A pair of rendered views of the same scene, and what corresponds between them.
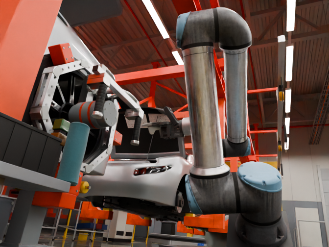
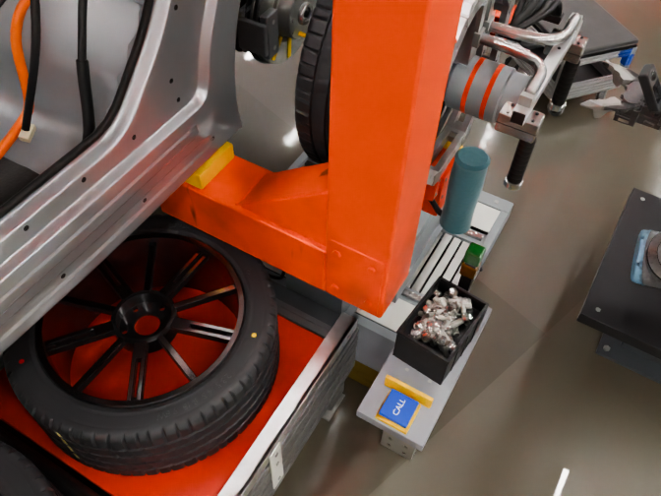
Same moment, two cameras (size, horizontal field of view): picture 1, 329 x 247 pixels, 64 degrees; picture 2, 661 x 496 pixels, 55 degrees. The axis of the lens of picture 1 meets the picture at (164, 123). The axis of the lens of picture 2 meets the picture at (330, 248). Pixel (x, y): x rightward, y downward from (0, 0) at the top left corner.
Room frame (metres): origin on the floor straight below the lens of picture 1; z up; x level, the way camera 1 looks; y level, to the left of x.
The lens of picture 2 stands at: (-0.12, 0.62, 1.82)
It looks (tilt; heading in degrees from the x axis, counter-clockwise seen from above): 51 degrees down; 5
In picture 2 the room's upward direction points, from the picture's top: 2 degrees clockwise
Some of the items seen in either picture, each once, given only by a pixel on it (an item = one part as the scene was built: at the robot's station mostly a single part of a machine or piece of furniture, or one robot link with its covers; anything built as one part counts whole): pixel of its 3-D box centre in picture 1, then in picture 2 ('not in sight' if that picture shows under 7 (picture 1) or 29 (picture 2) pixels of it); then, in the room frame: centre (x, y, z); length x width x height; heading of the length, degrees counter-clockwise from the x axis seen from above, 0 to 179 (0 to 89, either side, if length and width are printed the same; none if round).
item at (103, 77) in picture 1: (99, 80); (519, 121); (1.00, 0.31, 0.93); 0.09 x 0.05 x 0.05; 66
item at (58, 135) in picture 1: (58, 139); (470, 267); (0.85, 0.35, 0.59); 0.04 x 0.04 x 0.04; 66
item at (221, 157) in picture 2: not in sight; (195, 156); (1.02, 1.07, 0.71); 0.14 x 0.14 x 0.05; 66
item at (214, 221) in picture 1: (205, 158); not in sight; (4.77, -0.85, 1.75); 0.68 x 0.16 x 2.45; 66
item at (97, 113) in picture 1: (100, 100); (520, 159); (0.99, 0.28, 0.83); 0.04 x 0.04 x 0.16
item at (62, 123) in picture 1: (61, 126); (474, 254); (0.85, 0.35, 0.64); 0.04 x 0.04 x 0.04; 66
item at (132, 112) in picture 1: (134, 113); (566, 45); (1.31, 0.17, 0.93); 0.09 x 0.05 x 0.05; 66
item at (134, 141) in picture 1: (136, 130); (565, 83); (1.30, 0.14, 0.83); 0.04 x 0.04 x 0.16
